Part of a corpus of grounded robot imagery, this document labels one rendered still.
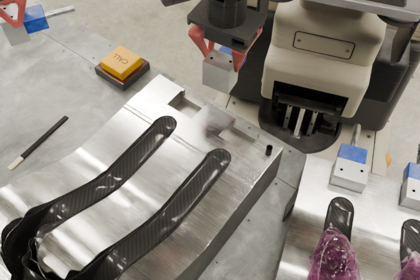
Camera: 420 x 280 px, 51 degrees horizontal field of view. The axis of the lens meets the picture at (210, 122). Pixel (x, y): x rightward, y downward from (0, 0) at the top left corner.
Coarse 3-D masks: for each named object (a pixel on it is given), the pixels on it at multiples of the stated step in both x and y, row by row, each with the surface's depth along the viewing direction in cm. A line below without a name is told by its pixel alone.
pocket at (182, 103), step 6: (180, 96) 77; (186, 96) 77; (168, 102) 75; (174, 102) 77; (180, 102) 78; (186, 102) 78; (192, 102) 77; (198, 102) 77; (174, 108) 77; (180, 108) 77; (186, 108) 77; (192, 108) 77; (198, 108) 77; (186, 114) 76; (192, 114) 77
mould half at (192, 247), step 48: (144, 96) 75; (96, 144) 70; (192, 144) 69; (0, 192) 59; (48, 192) 61; (144, 192) 65; (240, 192) 65; (0, 240) 55; (48, 240) 55; (96, 240) 56; (192, 240) 60
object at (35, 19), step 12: (12, 12) 79; (24, 12) 81; (36, 12) 81; (48, 12) 82; (60, 12) 83; (0, 24) 77; (24, 24) 80; (36, 24) 81; (48, 24) 82; (12, 36) 80; (24, 36) 81
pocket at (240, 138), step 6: (234, 120) 72; (228, 126) 72; (234, 126) 74; (222, 132) 72; (228, 132) 74; (234, 132) 74; (240, 132) 73; (246, 132) 73; (228, 138) 74; (234, 138) 74; (240, 138) 74; (246, 138) 73; (252, 138) 72; (234, 144) 73; (240, 144) 73; (246, 144) 73; (246, 150) 72
